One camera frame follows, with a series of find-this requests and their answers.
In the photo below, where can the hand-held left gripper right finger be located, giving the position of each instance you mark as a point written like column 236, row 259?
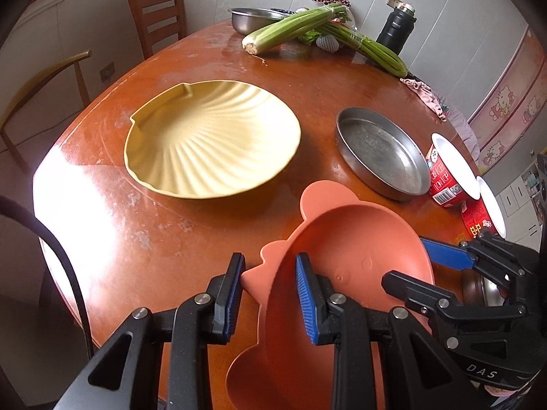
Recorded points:
column 305, row 294

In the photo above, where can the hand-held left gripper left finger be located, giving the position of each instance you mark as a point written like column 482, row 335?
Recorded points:
column 233, row 299

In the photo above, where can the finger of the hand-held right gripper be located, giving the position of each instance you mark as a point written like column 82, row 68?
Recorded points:
column 414, row 292
column 444, row 254

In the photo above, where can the deep steel bowl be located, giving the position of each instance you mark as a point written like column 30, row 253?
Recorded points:
column 474, row 288

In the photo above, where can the red instant noodle bowl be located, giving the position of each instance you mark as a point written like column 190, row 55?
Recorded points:
column 444, row 179
column 476, row 218

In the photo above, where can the orange bear-shaped plate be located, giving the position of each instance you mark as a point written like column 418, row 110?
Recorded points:
column 342, row 243

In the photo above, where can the round steel pan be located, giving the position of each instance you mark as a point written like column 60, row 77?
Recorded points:
column 380, row 153

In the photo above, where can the yellow shell-shaped plate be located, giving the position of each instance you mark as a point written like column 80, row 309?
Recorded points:
column 205, row 141

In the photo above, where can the white drawer cabinet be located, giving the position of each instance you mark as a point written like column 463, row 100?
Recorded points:
column 517, row 205

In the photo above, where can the pink printed garment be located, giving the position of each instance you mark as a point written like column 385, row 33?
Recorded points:
column 463, row 130

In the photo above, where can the pink crumpled cloth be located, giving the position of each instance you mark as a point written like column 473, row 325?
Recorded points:
column 427, row 96

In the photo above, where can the pink cartoon wardrobe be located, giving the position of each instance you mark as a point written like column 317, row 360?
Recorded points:
column 513, row 106

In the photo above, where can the black thermos flask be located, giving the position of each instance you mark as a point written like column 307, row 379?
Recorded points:
column 395, row 30

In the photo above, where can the fruit in white foam net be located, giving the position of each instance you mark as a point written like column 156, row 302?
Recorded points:
column 328, row 44

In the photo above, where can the steel basin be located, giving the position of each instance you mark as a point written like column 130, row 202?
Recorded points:
column 248, row 19

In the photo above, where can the dark patterned bowl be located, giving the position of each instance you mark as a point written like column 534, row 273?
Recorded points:
column 284, row 10

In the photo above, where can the brown slatted wooden chair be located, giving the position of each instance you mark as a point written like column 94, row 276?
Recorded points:
column 158, row 13

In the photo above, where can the light wooden curved armchair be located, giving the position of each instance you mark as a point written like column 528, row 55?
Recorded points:
column 42, row 70

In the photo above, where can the wall outlet with plug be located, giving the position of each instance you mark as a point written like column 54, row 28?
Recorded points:
column 393, row 1

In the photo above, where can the low wall socket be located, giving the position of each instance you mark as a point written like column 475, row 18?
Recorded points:
column 107, row 71

